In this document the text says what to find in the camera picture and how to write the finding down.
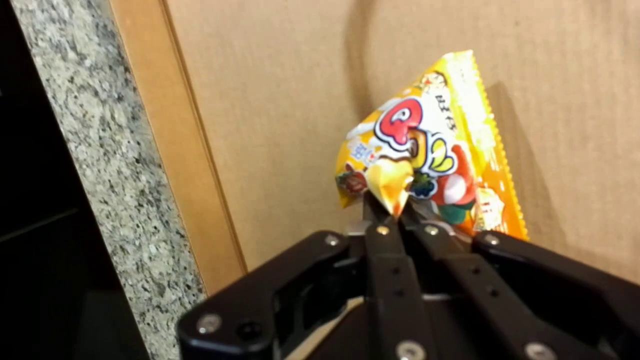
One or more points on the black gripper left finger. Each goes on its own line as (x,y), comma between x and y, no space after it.
(394,292)

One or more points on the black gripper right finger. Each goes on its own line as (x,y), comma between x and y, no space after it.
(487,292)

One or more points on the yellow cartoon candy sachet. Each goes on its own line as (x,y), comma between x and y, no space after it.
(433,147)

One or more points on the shallow brown cardboard box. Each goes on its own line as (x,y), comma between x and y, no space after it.
(280,120)

